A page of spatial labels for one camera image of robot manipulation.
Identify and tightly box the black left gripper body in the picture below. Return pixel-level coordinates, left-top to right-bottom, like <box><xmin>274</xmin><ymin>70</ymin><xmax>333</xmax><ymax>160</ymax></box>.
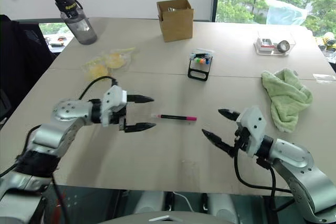
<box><xmin>109</xmin><ymin>103</ymin><xmax>129</xmax><ymax>132</ymax></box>

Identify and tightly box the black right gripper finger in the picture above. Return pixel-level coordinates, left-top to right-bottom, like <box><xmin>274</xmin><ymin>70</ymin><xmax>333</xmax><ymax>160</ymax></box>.
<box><xmin>201</xmin><ymin>129</ymin><xmax>236</xmax><ymax>158</ymax></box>
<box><xmin>217</xmin><ymin>108</ymin><xmax>241</xmax><ymax>122</ymax></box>

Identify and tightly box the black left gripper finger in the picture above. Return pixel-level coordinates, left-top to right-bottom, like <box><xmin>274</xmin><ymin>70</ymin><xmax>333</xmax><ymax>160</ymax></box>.
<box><xmin>127</xmin><ymin>94</ymin><xmax>155</xmax><ymax>104</ymax></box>
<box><xmin>124</xmin><ymin>122</ymin><xmax>158</xmax><ymax>134</ymax></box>

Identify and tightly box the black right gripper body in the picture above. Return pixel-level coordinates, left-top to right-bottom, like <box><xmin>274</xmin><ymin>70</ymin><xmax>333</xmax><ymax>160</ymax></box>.
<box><xmin>233</xmin><ymin>126</ymin><xmax>250</xmax><ymax>158</ymax></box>

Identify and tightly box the black and pink pen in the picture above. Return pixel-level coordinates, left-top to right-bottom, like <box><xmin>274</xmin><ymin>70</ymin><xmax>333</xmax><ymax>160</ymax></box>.
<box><xmin>151</xmin><ymin>113</ymin><xmax>197</xmax><ymax>122</ymax></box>

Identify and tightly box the black pen holder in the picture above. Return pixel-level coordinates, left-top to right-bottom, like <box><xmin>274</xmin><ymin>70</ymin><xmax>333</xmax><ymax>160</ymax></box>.
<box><xmin>187</xmin><ymin>55</ymin><xmax>212</xmax><ymax>82</ymax></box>

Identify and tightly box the clear bag with yellow contents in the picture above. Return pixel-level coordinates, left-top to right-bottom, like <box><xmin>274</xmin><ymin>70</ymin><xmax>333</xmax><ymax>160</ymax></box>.
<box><xmin>80</xmin><ymin>46</ymin><xmax>138</xmax><ymax>82</ymax></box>

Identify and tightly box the light green towel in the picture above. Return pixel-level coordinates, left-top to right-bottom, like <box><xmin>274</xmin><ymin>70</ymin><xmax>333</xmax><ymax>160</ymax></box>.
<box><xmin>260</xmin><ymin>68</ymin><xmax>314</xmax><ymax>133</ymax></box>

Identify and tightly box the clear case of coloured markers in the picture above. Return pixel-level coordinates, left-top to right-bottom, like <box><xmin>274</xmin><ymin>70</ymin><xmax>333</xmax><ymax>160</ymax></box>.
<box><xmin>190</xmin><ymin>48</ymin><xmax>214</xmax><ymax>66</ymax></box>

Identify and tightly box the silver rounded robot leg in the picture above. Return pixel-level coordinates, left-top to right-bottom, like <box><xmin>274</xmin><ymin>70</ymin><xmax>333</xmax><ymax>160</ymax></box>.
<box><xmin>132</xmin><ymin>190</ymin><xmax>166</xmax><ymax>216</ymax></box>
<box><xmin>206</xmin><ymin>193</ymin><xmax>240</xmax><ymax>224</ymax></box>

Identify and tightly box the clear plastic tray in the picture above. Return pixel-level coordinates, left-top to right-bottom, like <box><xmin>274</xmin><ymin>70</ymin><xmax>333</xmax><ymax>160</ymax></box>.
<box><xmin>253</xmin><ymin>30</ymin><xmax>297</xmax><ymax>57</ymax></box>

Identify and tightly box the red and white small box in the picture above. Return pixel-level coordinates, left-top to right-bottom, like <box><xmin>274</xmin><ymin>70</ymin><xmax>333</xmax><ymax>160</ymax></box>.
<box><xmin>258</xmin><ymin>37</ymin><xmax>274</xmax><ymax>50</ymax></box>

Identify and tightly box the brown cardboard box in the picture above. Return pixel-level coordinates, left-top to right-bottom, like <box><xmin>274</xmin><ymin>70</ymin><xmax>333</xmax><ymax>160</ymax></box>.
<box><xmin>156</xmin><ymin>0</ymin><xmax>195</xmax><ymax>43</ymax></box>

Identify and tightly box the dark tape roll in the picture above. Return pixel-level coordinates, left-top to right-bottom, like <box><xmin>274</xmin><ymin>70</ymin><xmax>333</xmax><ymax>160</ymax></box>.
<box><xmin>277</xmin><ymin>40</ymin><xmax>291</xmax><ymax>54</ymax></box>

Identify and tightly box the grey robot torso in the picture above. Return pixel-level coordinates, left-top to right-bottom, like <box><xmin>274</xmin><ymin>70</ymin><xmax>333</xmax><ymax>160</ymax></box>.
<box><xmin>101</xmin><ymin>210</ymin><xmax>220</xmax><ymax>224</ymax></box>

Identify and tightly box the grey sports water bottle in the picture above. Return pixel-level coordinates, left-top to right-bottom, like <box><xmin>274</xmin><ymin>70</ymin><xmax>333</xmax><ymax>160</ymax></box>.
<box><xmin>51</xmin><ymin>0</ymin><xmax>98</xmax><ymax>46</ymax></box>

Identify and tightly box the cluttered background desk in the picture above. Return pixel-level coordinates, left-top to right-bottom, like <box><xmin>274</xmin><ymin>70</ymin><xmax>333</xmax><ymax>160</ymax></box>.
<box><xmin>38</xmin><ymin>22</ymin><xmax>76</xmax><ymax>54</ymax></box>

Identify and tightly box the clear plastic wrapper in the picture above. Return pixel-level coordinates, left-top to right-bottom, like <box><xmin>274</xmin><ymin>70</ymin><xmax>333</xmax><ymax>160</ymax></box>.
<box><xmin>313</xmin><ymin>72</ymin><xmax>336</xmax><ymax>82</ymax></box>

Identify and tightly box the black office chair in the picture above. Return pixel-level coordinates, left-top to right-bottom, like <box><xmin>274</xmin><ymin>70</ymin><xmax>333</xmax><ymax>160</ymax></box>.
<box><xmin>0</xmin><ymin>14</ymin><xmax>58</xmax><ymax>132</ymax></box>

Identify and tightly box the pale blue plastic bag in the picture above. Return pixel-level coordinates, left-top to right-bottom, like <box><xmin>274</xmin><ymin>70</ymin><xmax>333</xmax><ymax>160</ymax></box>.
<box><xmin>266</xmin><ymin>0</ymin><xmax>308</xmax><ymax>26</ymax></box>

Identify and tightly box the yellow and black object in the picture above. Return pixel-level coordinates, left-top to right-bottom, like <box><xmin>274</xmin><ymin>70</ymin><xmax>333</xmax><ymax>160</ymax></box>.
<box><xmin>316</xmin><ymin>31</ymin><xmax>336</xmax><ymax>52</ymax></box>

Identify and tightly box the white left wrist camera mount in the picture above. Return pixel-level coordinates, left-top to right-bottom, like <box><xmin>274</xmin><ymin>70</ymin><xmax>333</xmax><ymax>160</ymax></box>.
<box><xmin>100</xmin><ymin>85</ymin><xmax>129</xmax><ymax>128</ymax></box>

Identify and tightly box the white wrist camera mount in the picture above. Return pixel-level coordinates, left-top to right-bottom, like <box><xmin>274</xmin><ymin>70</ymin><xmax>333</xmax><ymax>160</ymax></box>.
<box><xmin>100</xmin><ymin>85</ymin><xmax>129</xmax><ymax>128</ymax></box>
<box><xmin>235</xmin><ymin>105</ymin><xmax>268</xmax><ymax>157</ymax></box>

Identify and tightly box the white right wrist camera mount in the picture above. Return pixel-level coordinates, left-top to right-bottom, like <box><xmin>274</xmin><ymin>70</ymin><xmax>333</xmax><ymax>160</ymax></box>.
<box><xmin>235</xmin><ymin>105</ymin><xmax>268</xmax><ymax>157</ymax></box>

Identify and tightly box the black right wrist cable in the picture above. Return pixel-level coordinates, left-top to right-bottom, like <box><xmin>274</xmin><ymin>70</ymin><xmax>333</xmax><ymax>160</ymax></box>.
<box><xmin>233</xmin><ymin>140</ymin><xmax>293</xmax><ymax>201</ymax></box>

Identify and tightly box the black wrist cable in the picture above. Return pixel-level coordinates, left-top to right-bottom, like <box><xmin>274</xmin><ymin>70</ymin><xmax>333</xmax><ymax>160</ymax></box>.
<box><xmin>233</xmin><ymin>140</ymin><xmax>293</xmax><ymax>201</ymax></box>
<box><xmin>78</xmin><ymin>76</ymin><xmax>118</xmax><ymax>101</ymax></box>

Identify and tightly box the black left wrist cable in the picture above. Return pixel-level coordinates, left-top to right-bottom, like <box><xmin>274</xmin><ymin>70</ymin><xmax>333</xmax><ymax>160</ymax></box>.
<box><xmin>78</xmin><ymin>76</ymin><xmax>118</xmax><ymax>101</ymax></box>

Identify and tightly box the white cable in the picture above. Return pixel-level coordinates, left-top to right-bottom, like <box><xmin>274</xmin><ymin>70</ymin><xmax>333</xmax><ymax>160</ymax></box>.
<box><xmin>172</xmin><ymin>191</ymin><xmax>195</xmax><ymax>212</ymax></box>

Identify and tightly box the black left shoulder cable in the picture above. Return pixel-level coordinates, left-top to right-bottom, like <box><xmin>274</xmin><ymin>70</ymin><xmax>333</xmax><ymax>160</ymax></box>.
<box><xmin>0</xmin><ymin>124</ymin><xmax>69</xmax><ymax>224</ymax></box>

